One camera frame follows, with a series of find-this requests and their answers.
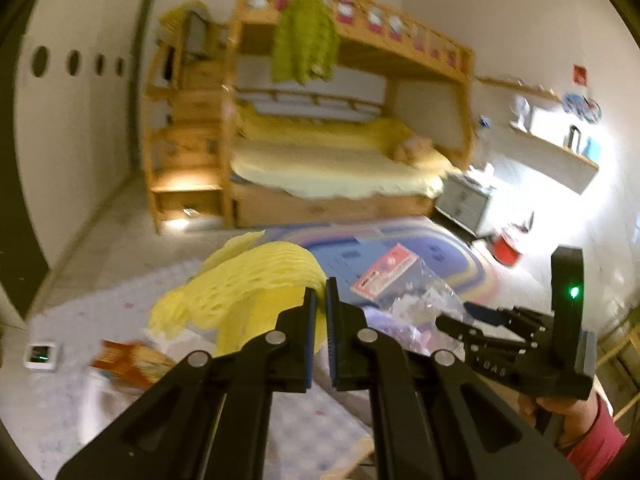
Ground yellow foam net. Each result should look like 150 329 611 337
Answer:
149 230 328 356

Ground person's right hand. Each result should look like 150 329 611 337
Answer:
517 389 602 449

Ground brown teddy bear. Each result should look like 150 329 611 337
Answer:
392 137 436 164

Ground pale yellow mattress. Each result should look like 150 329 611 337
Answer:
231 137 446 200

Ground white digital device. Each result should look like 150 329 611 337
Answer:
22 342 61 372

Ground white wardrobe with round holes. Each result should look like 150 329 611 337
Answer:
0 0 153 316

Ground grey yellow clothes pile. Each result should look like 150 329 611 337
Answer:
160 2 211 61

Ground pastel oval rug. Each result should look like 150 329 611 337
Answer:
260 215 501 311

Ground wooden wall rail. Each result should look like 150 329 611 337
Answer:
475 75 563 104

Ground orange snack pack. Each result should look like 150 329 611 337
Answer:
90 340 176 389

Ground yellow blanket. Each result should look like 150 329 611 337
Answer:
235 102 451 171

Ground wooden wall shelf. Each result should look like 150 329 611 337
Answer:
510 120 601 196

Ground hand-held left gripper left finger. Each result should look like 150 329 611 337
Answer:
55 287 321 480

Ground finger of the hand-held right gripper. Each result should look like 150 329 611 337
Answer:
464 301 555 347
435 314 524 359

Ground white table fan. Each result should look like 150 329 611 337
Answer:
509 96 532 131

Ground wooden bunk bed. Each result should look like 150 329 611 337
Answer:
222 0 477 231

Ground red bin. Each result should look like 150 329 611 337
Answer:
487 225 526 266

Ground clear plastic bag red label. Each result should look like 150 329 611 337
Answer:
350 242 473 326

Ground green puffer jacket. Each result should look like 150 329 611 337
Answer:
271 0 341 85

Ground grey nightstand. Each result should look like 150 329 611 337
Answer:
434 167 499 239

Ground wooden stair drawers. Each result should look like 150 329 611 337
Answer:
140 5 236 236

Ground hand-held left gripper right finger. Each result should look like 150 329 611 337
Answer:
325 277 583 480

